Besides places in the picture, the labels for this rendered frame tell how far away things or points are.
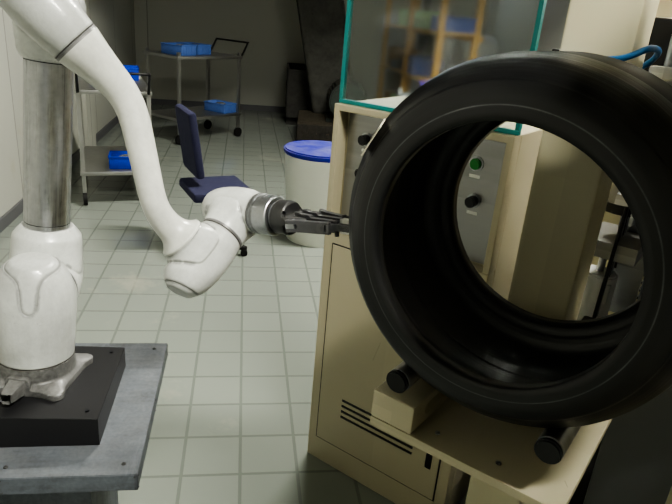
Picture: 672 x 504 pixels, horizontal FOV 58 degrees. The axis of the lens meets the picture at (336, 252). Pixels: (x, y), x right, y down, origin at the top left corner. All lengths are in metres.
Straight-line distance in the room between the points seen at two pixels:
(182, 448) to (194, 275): 1.19
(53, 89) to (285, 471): 1.47
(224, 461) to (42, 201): 1.20
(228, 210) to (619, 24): 0.84
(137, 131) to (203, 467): 1.35
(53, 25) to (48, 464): 0.84
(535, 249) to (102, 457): 0.98
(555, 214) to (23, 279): 1.08
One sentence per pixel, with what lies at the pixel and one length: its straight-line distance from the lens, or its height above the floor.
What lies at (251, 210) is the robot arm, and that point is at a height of 1.11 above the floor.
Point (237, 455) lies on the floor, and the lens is 2.34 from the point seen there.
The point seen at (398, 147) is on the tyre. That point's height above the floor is 1.33.
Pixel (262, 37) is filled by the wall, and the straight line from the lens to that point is 9.54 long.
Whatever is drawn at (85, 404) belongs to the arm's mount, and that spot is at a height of 0.71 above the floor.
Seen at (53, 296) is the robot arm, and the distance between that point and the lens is 1.37.
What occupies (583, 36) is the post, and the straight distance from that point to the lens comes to 1.26.
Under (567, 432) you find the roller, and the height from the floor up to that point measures 0.92.
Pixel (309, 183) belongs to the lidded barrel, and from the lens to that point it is 4.00.
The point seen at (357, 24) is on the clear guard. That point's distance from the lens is 1.80.
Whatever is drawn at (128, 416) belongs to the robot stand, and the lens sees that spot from 1.46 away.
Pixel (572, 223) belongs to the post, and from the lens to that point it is 1.30.
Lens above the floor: 1.52
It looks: 22 degrees down
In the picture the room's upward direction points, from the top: 5 degrees clockwise
